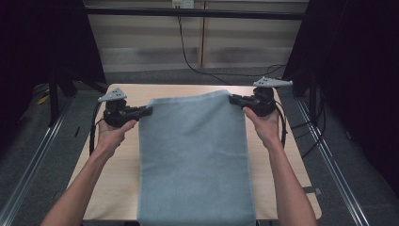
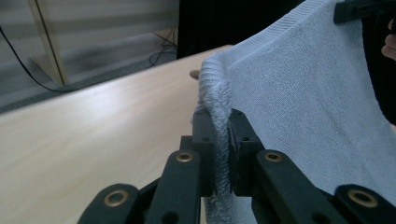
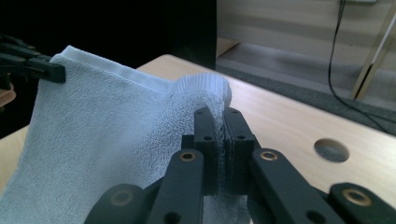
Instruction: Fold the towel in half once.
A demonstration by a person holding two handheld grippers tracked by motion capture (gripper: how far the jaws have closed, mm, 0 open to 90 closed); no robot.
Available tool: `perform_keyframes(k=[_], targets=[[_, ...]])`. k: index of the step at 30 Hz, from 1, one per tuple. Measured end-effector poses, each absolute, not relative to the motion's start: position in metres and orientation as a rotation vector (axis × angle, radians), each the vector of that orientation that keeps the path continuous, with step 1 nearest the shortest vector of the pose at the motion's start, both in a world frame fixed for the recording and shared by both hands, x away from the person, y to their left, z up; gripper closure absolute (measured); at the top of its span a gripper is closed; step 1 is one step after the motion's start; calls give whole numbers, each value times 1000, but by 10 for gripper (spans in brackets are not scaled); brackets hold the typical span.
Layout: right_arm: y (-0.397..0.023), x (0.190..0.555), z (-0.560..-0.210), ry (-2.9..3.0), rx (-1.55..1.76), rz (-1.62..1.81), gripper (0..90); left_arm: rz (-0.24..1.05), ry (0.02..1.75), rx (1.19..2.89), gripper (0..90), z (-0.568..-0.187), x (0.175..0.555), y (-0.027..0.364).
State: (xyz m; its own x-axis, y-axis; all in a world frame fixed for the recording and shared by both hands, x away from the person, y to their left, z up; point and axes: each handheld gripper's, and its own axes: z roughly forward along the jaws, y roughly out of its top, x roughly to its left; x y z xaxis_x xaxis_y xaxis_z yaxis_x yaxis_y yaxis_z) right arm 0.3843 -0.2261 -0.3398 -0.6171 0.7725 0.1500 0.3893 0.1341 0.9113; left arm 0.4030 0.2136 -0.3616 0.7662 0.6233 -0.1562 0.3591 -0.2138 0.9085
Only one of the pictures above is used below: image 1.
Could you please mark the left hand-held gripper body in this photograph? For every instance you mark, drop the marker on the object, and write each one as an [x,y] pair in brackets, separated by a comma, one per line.
[117,116]

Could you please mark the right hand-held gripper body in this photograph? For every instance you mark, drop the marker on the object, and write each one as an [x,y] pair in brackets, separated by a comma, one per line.
[263,100]

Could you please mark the light blue towel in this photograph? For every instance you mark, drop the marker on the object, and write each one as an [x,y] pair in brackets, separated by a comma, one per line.
[194,157]

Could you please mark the person's left hand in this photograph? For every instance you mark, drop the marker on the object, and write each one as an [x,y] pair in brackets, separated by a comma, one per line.
[111,138]

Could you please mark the person's right hand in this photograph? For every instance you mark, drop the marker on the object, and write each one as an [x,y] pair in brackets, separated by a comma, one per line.
[266,128]

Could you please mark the small black floor tape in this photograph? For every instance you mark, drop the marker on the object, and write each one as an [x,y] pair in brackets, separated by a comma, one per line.
[76,132]

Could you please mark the yellow floor item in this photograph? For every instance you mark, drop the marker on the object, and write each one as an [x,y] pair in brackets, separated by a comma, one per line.
[43,100]

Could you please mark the black horizontal bar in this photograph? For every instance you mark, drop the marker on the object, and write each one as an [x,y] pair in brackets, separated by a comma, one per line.
[188,13]

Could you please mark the dark curtain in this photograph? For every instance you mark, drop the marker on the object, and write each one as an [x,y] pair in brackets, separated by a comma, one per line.
[360,78]
[37,47]

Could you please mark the black stand post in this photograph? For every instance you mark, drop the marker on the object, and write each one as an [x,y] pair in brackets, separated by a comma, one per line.
[53,100]

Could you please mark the metal floor rail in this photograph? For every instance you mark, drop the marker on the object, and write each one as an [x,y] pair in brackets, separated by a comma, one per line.
[34,157]
[332,163]

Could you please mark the white wall outlet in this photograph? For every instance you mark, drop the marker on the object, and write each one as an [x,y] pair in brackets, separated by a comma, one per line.
[183,3]

